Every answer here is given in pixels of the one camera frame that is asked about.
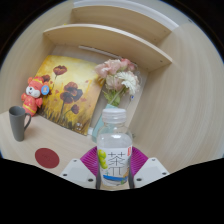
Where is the grey mug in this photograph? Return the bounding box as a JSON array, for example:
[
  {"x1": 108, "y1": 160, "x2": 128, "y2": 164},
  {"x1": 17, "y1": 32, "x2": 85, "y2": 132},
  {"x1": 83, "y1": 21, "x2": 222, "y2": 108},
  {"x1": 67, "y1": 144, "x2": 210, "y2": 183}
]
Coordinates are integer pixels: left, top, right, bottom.
[{"x1": 8, "y1": 105, "x2": 32, "y2": 142}]

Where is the pale teal vase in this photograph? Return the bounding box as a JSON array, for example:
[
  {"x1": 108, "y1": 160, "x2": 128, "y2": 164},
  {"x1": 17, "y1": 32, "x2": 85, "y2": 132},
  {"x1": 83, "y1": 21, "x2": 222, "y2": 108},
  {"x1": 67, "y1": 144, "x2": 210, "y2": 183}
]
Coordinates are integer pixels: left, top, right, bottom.
[{"x1": 91, "y1": 108, "x2": 107, "y2": 143}]

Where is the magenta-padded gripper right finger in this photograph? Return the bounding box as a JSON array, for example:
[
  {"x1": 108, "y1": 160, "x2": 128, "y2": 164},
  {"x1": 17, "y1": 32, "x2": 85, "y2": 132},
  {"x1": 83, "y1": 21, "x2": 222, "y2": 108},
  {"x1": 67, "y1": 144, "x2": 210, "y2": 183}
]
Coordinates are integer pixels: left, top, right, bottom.
[{"x1": 128, "y1": 146, "x2": 170, "y2": 190}]

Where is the clear plastic drink bottle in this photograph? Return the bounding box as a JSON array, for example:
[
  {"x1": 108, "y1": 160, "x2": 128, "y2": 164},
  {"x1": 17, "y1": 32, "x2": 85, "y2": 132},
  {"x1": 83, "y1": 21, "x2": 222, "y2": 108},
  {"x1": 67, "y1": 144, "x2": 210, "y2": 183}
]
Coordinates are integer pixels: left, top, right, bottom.
[{"x1": 96, "y1": 107, "x2": 133, "y2": 188}]

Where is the light wooden shelf unit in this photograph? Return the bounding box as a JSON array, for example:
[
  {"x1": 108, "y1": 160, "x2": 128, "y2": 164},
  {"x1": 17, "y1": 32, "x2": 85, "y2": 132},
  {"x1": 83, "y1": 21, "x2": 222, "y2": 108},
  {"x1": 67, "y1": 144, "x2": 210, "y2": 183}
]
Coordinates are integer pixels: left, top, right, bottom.
[{"x1": 43, "y1": 4, "x2": 174, "y2": 73}]

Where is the flat round red coaster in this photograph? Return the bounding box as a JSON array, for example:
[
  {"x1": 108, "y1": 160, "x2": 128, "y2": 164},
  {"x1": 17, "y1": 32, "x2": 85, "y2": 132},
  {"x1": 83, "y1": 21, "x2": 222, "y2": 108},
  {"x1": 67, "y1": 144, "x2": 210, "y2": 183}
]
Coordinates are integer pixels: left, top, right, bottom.
[{"x1": 34, "y1": 147, "x2": 61, "y2": 169}]

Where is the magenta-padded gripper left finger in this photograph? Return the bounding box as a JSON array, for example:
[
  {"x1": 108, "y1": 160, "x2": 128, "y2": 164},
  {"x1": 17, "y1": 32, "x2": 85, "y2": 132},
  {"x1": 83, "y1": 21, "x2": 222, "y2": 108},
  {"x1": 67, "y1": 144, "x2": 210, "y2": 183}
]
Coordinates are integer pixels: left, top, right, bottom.
[{"x1": 59, "y1": 145, "x2": 102, "y2": 190}]

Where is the red plush toy figure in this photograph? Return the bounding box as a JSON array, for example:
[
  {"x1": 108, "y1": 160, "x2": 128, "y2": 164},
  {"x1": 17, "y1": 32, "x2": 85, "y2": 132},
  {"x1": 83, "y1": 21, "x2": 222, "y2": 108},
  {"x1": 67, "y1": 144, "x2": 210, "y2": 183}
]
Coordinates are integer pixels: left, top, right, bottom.
[{"x1": 20, "y1": 76, "x2": 51, "y2": 117}]

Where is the yellow poppy painting canvas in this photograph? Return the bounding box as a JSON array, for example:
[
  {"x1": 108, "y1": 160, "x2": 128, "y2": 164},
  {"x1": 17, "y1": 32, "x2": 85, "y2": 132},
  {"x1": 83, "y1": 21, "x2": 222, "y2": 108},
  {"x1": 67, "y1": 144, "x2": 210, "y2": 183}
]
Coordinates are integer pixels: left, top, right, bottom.
[{"x1": 35, "y1": 54, "x2": 104, "y2": 136}]

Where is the pink and white flower bouquet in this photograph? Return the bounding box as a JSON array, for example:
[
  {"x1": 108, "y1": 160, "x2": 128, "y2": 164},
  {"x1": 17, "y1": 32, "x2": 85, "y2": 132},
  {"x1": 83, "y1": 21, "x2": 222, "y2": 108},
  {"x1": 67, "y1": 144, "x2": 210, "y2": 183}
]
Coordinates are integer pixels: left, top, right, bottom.
[{"x1": 94, "y1": 58, "x2": 141, "y2": 108}]

